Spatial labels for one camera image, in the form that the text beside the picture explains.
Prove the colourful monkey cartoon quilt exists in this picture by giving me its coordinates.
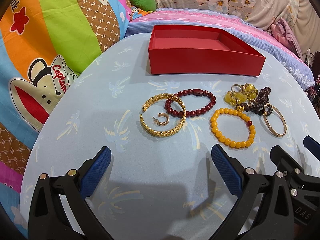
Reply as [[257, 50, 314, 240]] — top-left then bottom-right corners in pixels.
[[0, 0, 151, 238]]

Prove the grey floral sheet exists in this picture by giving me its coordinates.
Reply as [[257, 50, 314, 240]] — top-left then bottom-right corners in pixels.
[[155, 0, 319, 54]]

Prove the small dark bead mala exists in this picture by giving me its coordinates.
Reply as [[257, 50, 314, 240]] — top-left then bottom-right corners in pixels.
[[255, 87, 271, 109]]

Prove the pink purple folded cloth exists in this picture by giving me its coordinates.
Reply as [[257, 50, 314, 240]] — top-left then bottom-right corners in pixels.
[[270, 18, 303, 59]]

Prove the small gold ring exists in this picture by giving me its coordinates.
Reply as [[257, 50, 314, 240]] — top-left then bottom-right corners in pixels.
[[230, 83, 245, 94]]

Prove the wide gold cuff bracelet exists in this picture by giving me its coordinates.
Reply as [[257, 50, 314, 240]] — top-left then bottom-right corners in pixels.
[[139, 93, 187, 138]]

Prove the thin gold bangle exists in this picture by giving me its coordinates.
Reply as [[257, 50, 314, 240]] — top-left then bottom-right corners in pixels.
[[263, 103, 287, 138]]

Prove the yellow orange bead bracelet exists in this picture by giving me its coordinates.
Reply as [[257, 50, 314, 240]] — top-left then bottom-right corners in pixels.
[[209, 107, 257, 149]]

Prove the dark red bead bracelet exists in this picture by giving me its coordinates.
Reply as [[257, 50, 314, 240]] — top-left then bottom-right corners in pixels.
[[164, 88, 217, 118]]

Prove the red cardboard box tray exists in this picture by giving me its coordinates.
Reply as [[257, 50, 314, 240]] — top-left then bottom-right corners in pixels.
[[148, 25, 266, 76]]

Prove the gold hoop earring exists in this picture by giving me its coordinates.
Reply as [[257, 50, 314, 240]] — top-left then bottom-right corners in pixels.
[[153, 113, 170, 127]]

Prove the translucent yellow bead bracelet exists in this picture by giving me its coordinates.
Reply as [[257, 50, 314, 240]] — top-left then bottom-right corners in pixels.
[[223, 83, 259, 106]]

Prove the dark brown gold bead bracelet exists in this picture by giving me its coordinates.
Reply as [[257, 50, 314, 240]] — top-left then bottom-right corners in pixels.
[[235, 101, 274, 117]]

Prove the light blue palm tablecloth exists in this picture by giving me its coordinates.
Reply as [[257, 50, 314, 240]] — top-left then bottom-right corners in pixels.
[[20, 34, 319, 239]]

